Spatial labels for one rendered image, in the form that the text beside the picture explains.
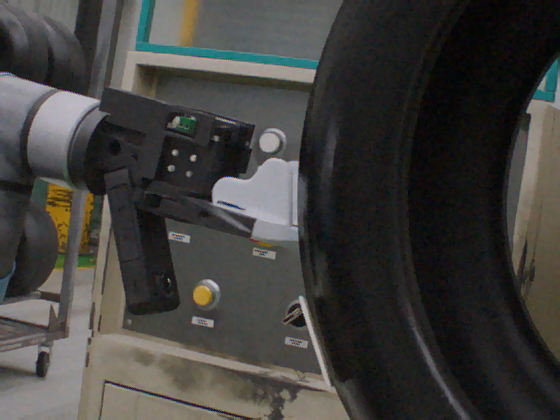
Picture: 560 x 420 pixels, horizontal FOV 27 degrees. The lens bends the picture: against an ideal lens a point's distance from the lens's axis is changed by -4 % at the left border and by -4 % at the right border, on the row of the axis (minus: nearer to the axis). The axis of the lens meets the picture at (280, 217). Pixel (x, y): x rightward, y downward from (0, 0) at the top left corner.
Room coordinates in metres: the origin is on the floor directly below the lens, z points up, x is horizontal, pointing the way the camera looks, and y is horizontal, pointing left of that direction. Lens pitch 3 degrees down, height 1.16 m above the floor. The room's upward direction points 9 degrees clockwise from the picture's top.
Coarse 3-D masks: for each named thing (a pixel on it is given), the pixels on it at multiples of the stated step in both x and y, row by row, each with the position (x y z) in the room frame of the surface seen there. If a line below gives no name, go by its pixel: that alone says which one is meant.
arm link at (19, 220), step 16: (0, 192) 0.94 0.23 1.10; (16, 192) 0.95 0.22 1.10; (0, 208) 0.94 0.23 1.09; (16, 208) 0.96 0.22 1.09; (0, 224) 0.93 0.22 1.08; (16, 224) 0.96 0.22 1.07; (0, 240) 0.92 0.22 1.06; (16, 240) 0.97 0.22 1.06; (0, 256) 0.93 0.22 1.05; (0, 272) 0.96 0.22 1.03; (0, 288) 0.96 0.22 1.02
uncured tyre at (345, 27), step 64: (384, 0) 0.72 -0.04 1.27; (448, 0) 0.70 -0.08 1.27; (512, 0) 0.96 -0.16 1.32; (320, 64) 0.77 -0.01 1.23; (384, 64) 0.72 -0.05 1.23; (448, 64) 0.96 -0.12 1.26; (512, 64) 0.96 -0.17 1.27; (320, 128) 0.75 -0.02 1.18; (384, 128) 0.71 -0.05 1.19; (448, 128) 0.97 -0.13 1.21; (512, 128) 0.97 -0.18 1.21; (320, 192) 0.74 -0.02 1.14; (384, 192) 0.71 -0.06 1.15; (448, 192) 0.98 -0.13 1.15; (320, 256) 0.74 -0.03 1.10; (384, 256) 0.71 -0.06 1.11; (448, 256) 0.97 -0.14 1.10; (320, 320) 0.76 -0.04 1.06; (384, 320) 0.71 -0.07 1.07; (448, 320) 0.95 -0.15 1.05; (512, 320) 0.95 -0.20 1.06; (384, 384) 0.71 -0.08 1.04; (448, 384) 0.69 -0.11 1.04; (512, 384) 0.94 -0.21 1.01
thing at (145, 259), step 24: (120, 192) 0.90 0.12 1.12; (120, 216) 0.90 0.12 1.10; (144, 216) 0.90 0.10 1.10; (120, 240) 0.90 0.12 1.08; (144, 240) 0.90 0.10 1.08; (168, 240) 0.93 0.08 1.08; (120, 264) 0.90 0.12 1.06; (144, 264) 0.89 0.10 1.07; (168, 264) 0.92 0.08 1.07; (144, 288) 0.89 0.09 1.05; (168, 288) 0.90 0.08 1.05; (144, 312) 0.89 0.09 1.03
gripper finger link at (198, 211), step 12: (168, 204) 0.86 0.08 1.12; (180, 204) 0.85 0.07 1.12; (192, 204) 0.85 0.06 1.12; (204, 204) 0.85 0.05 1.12; (180, 216) 0.85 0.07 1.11; (192, 216) 0.85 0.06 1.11; (204, 216) 0.85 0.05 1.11; (216, 216) 0.84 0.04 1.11; (228, 216) 0.85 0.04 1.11; (240, 216) 0.85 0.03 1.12; (216, 228) 0.84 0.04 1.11; (228, 228) 0.84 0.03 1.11; (240, 228) 0.84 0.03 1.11; (252, 228) 0.84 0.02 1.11
